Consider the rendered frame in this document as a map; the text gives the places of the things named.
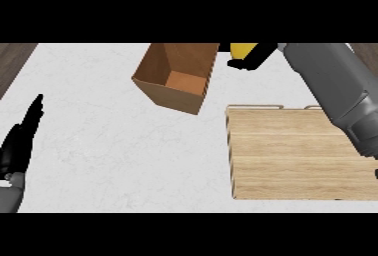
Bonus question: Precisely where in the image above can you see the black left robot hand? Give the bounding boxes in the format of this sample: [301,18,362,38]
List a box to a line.
[0,93,46,183]

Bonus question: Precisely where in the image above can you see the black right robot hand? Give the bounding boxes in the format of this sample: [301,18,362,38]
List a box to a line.
[217,43,281,72]

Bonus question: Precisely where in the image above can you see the yellow lemon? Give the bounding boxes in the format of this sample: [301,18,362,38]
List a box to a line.
[229,43,260,61]

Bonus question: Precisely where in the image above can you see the brown cardboard box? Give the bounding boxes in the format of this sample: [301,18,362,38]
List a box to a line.
[130,43,222,116]

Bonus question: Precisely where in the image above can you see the pale wooden tray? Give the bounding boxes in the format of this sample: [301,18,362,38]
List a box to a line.
[225,104,378,201]

